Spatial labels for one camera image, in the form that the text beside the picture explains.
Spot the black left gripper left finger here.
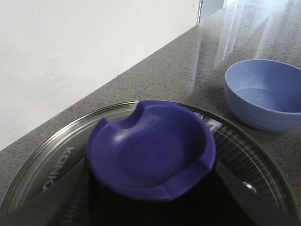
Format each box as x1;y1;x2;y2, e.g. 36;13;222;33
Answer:
0;158;89;226

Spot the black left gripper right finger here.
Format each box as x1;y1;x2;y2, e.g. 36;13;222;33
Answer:
215;162;301;226

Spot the glass lid with blue knob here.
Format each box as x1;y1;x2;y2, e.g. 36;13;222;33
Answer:
0;101;300;226

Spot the light blue plastic bowl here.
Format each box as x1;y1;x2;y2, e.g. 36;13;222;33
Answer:
224;59;301;132

